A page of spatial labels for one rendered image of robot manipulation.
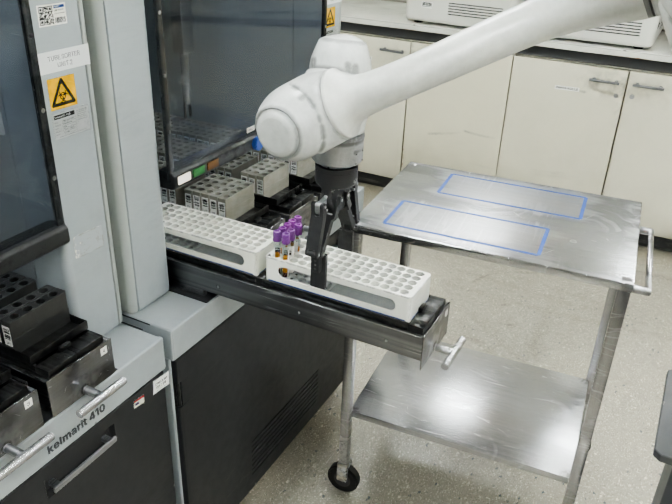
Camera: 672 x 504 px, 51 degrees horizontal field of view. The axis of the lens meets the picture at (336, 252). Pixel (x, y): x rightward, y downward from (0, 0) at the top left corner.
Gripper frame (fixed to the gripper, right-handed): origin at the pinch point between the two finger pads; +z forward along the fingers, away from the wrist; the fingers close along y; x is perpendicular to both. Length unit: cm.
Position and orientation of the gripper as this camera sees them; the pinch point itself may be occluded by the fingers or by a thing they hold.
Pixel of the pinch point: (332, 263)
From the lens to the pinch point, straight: 130.7
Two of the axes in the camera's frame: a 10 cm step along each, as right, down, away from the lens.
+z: -0.4, 8.8, 4.7
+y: 4.6, -4.0, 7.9
